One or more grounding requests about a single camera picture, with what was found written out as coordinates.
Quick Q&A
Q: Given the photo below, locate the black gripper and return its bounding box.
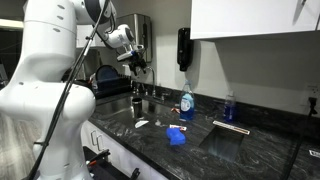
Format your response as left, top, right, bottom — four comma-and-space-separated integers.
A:
128, 52, 148, 77

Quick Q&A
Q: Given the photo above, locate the silver metal cup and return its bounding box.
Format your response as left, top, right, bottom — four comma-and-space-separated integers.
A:
131, 97, 144, 120

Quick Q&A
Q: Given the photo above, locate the chrome sink faucet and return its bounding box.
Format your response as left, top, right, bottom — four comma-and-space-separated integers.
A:
143, 65, 158, 99

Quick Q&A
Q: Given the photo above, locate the dark blue plate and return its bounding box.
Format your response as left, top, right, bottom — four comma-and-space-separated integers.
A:
95, 64, 118, 83

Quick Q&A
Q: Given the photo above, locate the steel paper towel dispenser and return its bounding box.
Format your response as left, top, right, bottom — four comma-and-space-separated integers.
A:
116, 13, 153, 64

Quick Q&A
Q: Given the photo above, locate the stainless steel sink basin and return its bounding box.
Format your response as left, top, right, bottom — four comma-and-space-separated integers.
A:
94, 95, 174, 128

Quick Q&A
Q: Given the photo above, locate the white round bowl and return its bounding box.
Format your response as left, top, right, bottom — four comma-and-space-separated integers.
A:
134, 119, 150, 129

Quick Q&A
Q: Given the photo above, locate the blue dish soap bottle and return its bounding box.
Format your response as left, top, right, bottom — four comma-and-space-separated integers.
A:
179, 79, 196, 122

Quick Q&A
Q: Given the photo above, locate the blue sponge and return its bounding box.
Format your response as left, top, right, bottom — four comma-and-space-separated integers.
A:
165, 127, 187, 146

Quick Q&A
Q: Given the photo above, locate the black orange bar clamp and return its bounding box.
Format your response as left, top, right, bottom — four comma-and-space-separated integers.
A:
85, 149, 111, 168

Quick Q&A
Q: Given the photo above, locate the small dark blue bottle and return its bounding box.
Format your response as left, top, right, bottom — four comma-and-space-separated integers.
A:
223, 91, 237, 123

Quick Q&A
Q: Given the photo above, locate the white gold label strip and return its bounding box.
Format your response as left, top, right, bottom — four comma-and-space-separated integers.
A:
212, 120, 251, 136

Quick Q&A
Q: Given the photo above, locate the black wire dish rack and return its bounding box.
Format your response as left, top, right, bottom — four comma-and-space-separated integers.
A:
94, 74, 133, 99

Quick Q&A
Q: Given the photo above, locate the silver cabinet pull handle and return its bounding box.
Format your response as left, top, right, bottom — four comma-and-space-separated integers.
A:
90, 130, 104, 153

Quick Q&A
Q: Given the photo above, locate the white upper wall cabinet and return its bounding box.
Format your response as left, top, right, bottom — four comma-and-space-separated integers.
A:
189, 0, 320, 41

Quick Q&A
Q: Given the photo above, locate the black power plug cable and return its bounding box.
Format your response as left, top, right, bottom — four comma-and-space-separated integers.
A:
283, 96, 318, 180

